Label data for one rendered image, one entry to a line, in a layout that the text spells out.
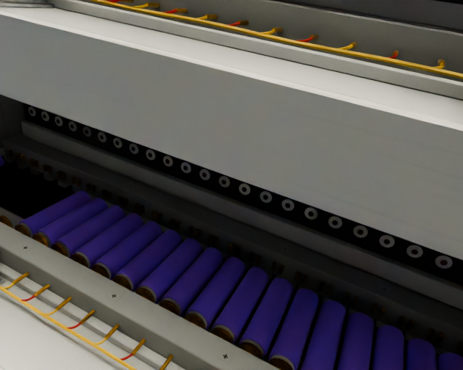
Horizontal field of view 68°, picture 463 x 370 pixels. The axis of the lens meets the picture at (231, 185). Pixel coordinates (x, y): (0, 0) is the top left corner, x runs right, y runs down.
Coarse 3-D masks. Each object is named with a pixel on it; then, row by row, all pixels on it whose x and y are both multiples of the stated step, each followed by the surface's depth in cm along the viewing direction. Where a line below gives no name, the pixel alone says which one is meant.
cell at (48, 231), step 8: (96, 200) 32; (80, 208) 31; (88, 208) 31; (96, 208) 31; (104, 208) 32; (64, 216) 29; (72, 216) 30; (80, 216) 30; (88, 216) 30; (56, 224) 28; (64, 224) 29; (72, 224) 29; (80, 224) 30; (40, 232) 28; (48, 232) 27; (56, 232) 28; (64, 232) 28; (48, 240) 28; (56, 240) 28
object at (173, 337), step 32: (0, 224) 27; (0, 256) 26; (32, 256) 24; (64, 256) 25; (0, 288) 23; (64, 288) 23; (96, 288) 23; (128, 320) 21; (160, 320) 21; (160, 352) 21; (192, 352) 20; (224, 352) 20
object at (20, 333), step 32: (0, 128) 41; (32, 128) 39; (96, 160) 37; (128, 160) 35; (192, 192) 33; (256, 224) 31; (288, 224) 30; (224, 256) 31; (352, 256) 28; (384, 256) 28; (416, 288) 27; (448, 288) 26; (0, 320) 22; (32, 320) 23; (64, 320) 23; (0, 352) 21; (32, 352) 21; (64, 352) 21; (96, 352) 22; (128, 352) 22; (448, 352) 25
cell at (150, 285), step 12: (192, 240) 29; (180, 252) 28; (192, 252) 28; (168, 264) 26; (180, 264) 27; (156, 276) 25; (168, 276) 25; (180, 276) 27; (144, 288) 24; (156, 288) 24; (168, 288) 25; (156, 300) 24
